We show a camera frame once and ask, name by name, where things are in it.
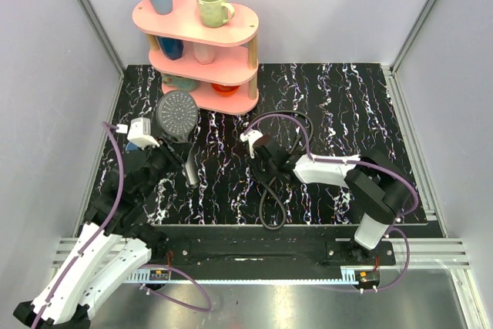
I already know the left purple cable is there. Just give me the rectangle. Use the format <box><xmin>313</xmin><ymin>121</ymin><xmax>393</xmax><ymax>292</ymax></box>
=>
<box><xmin>30</xmin><ymin>121</ymin><xmax>212</xmax><ymax>329</ymax></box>

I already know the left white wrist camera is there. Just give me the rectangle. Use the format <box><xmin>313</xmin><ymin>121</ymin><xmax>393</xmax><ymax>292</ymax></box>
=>
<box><xmin>116</xmin><ymin>117</ymin><xmax>160</xmax><ymax>149</ymax></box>

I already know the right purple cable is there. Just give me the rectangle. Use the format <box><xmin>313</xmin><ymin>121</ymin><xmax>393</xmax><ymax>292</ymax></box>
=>
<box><xmin>244</xmin><ymin>111</ymin><xmax>420</xmax><ymax>294</ymax></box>

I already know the dark grey shower head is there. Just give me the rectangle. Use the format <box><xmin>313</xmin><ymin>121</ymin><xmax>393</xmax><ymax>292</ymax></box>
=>
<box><xmin>156</xmin><ymin>90</ymin><xmax>200</xmax><ymax>188</ymax></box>

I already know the light green mug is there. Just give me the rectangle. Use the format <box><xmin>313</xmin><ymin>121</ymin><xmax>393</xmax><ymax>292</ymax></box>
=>
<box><xmin>196</xmin><ymin>0</ymin><xmax>236</xmax><ymax>28</ymax></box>

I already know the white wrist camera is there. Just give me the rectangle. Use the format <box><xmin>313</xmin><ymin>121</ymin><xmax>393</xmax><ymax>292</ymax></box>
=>
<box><xmin>116</xmin><ymin>117</ymin><xmax>160</xmax><ymax>149</ymax></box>
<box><xmin>240</xmin><ymin>129</ymin><xmax>263</xmax><ymax>159</ymax></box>

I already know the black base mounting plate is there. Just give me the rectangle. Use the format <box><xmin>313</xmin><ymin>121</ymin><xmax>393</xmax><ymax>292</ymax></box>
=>
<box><xmin>151</xmin><ymin>225</ymin><xmax>396</xmax><ymax>267</ymax></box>

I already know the teal speckled ceramic mug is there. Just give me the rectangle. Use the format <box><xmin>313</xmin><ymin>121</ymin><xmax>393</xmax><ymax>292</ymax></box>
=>
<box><xmin>162</xmin><ymin>74</ymin><xmax>200</xmax><ymax>92</ymax></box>

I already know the pink three-tier shelf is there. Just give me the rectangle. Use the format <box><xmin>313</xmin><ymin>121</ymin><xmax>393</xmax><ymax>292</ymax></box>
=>
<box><xmin>132</xmin><ymin>0</ymin><xmax>259</xmax><ymax>115</ymax></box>

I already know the pale pink faceted cup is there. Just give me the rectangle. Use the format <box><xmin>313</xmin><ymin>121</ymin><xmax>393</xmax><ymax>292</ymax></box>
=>
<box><xmin>193</xmin><ymin>42</ymin><xmax>216</xmax><ymax>65</ymax></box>

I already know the dark blue faceted cup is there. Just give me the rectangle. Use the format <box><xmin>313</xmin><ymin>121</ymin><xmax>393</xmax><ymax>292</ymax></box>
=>
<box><xmin>156</xmin><ymin>36</ymin><xmax>184</xmax><ymax>60</ymax></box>

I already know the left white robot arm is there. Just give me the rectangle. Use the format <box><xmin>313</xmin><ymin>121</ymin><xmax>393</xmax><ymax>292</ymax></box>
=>
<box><xmin>13</xmin><ymin>142</ymin><xmax>193</xmax><ymax>328</ymax></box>

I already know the black flexible shower hose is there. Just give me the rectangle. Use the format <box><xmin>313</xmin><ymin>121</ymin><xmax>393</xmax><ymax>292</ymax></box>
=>
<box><xmin>244</xmin><ymin>110</ymin><xmax>314</xmax><ymax>230</ymax></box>

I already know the orange bowl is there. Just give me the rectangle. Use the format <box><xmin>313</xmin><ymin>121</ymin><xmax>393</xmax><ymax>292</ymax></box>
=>
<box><xmin>211</xmin><ymin>83</ymin><xmax>240</xmax><ymax>96</ymax></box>

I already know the purple cable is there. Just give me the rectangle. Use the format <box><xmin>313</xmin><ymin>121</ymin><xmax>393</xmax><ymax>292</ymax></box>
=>
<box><xmin>244</xmin><ymin>111</ymin><xmax>420</xmax><ymax>294</ymax></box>
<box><xmin>30</xmin><ymin>121</ymin><xmax>212</xmax><ymax>329</ymax></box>

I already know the small blue cup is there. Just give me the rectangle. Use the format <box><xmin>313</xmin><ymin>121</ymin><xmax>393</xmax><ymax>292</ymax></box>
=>
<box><xmin>126</xmin><ymin>143</ymin><xmax>139</xmax><ymax>152</ymax></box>

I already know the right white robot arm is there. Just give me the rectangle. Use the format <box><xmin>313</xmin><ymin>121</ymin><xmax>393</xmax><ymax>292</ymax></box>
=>
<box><xmin>240</xmin><ymin>130</ymin><xmax>419</xmax><ymax>265</ymax></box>

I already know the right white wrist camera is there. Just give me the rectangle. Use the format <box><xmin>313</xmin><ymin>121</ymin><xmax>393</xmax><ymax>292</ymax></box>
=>
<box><xmin>240</xmin><ymin>129</ymin><xmax>263</xmax><ymax>159</ymax></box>

